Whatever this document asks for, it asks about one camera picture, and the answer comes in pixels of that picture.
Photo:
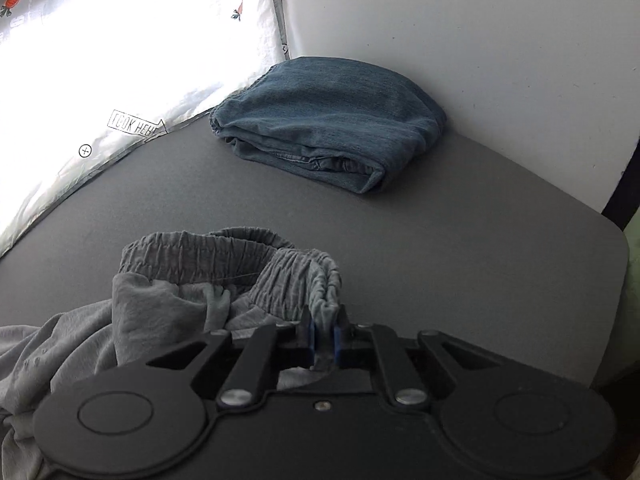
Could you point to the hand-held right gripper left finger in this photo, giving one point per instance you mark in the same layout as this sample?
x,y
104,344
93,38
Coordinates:
x,y
312,341

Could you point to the white printed curtain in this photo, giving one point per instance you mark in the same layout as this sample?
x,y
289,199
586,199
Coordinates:
x,y
125,60

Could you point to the folded blue jeans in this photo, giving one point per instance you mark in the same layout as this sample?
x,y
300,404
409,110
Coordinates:
x,y
325,110

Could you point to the grey pants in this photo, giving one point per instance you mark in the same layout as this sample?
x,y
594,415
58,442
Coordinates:
x,y
150,310

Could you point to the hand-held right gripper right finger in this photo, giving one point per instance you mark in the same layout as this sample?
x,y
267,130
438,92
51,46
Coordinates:
x,y
335,342

